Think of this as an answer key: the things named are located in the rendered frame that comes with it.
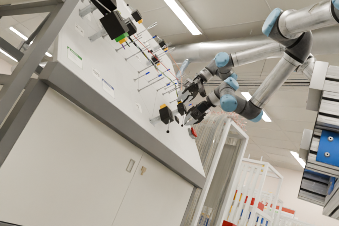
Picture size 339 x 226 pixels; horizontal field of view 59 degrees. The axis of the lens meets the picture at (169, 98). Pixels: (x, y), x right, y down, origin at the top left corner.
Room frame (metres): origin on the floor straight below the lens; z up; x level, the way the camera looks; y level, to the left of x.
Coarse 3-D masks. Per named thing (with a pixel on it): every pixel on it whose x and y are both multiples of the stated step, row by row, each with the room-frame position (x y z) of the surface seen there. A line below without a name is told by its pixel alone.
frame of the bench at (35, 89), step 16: (0, 80) 1.00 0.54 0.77; (32, 80) 0.88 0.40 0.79; (32, 96) 0.87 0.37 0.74; (16, 112) 0.87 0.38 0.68; (32, 112) 0.89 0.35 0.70; (16, 128) 0.88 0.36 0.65; (0, 144) 0.87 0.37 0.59; (0, 160) 0.89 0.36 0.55; (192, 192) 1.76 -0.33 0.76; (0, 224) 0.97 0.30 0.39; (16, 224) 1.02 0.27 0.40
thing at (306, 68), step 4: (308, 56) 1.29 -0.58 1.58; (312, 56) 1.29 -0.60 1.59; (308, 60) 1.29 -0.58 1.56; (312, 60) 1.29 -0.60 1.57; (316, 60) 1.32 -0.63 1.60; (304, 64) 1.30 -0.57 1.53; (308, 64) 1.30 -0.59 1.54; (312, 64) 1.29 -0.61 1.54; (296, 68) 1.35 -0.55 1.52; (300, 68) 1.33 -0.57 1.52; (304, 68) 1.32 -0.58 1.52; (308, 68) 1.30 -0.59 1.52; (312, 68) 1.29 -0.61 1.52; (300, 72) 1.35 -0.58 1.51; (304, 72) 1.33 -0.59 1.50; (308, 72) 1.31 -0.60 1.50; (308, 76) 1.32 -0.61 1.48
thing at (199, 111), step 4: (204, 100) 1.42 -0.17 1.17; (200, 104) 1.41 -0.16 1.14; (204, 104) 1.41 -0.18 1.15; (208, 104) 1.42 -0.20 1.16; (196, 108) 1.40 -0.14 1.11; (200, 108) 1.41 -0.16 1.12; (204, 108) 1.41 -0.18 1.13; (208, 108) 1.42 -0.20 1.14; (192, 112) 1.40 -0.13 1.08; (196, 112) 1.39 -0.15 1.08; (200, 112) 1.40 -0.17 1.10; (192, 116) 1.41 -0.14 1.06; (196, 116) 1.40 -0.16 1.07
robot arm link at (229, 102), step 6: (222, 90) 1.30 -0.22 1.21; (228, 90) 1.28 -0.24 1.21; (222, 96) 1.27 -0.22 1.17; (228, 96) 1.25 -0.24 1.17; (234, 96) 1.26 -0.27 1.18; (222, 102) 1.26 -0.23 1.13; (228, 102) 1.24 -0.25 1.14; (234, 102) 1.24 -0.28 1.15; (240, 102) 1.27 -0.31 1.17; (222, 108) 1.28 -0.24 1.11; (228, 108) 1.27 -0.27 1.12; (234, 108) 1.26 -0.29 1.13; (240, 108) 1.28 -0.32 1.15
